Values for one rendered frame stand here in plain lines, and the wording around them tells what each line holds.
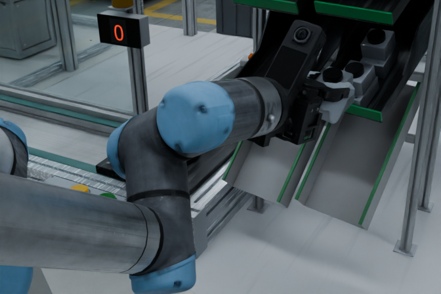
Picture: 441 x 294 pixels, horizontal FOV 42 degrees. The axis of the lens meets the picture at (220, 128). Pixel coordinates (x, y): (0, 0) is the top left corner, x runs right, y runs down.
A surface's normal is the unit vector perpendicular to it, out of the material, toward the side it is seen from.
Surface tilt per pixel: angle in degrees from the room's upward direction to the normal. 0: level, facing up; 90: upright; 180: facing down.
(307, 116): 95
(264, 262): 0
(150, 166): 43
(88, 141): 0
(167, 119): 76
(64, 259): 116
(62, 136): 0
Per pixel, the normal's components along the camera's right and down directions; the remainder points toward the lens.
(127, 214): 0.73, -0.63
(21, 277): 0.48, -0.24
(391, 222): -0.02, -0.90
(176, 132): -0.61, 0.13
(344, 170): -0.46, -0.38
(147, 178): -0.22, -0.32
